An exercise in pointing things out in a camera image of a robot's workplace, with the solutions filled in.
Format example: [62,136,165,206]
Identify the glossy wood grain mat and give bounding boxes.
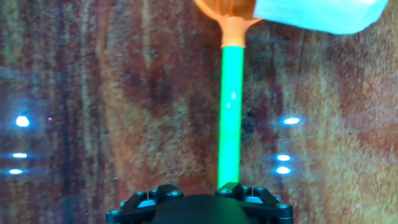
[0,0,398,224]

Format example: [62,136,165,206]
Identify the white tissue sheet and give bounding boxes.
[253,0,389,35]

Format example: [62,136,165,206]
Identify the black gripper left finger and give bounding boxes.
[105,184,184,224]

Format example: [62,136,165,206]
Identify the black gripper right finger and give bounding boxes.
[215,182,295,224]

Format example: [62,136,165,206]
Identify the orange green toy shovel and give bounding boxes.
[193,0,262,189]

